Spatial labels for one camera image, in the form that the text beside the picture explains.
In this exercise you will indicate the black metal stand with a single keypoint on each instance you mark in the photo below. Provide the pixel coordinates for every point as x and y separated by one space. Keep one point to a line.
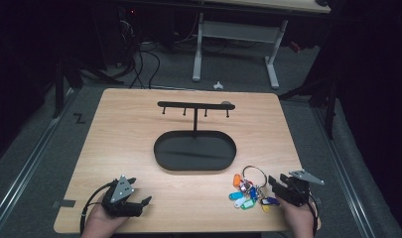
58 92
330 112

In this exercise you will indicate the small white floor object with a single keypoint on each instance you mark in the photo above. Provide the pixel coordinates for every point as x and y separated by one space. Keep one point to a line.
217 86

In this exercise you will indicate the metal floor rail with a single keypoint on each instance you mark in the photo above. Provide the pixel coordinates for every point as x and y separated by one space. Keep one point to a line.
344 175
29 162

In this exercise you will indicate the black key rack with tray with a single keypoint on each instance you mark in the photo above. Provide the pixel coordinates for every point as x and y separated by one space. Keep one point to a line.
195 152

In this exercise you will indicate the dark computer tower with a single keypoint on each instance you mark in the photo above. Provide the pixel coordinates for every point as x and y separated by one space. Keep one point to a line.
127 26

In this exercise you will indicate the small red object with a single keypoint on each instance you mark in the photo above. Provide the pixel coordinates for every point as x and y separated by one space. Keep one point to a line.
294 46

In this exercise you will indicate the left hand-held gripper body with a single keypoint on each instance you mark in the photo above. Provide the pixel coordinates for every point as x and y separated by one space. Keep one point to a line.
121 191

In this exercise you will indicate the grey tape strip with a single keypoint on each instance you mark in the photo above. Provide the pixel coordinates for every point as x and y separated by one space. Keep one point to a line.
65 203

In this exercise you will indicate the white-framed desk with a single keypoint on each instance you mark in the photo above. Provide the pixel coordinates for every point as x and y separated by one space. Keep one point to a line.
241 31

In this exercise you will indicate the person's left hand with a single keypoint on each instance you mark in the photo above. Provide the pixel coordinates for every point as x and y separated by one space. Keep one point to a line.
101 223

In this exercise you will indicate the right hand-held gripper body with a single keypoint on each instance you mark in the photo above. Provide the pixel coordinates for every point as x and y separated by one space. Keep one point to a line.
297 193

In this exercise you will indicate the person's right hand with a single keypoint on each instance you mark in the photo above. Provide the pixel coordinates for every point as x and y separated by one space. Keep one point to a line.
299 219

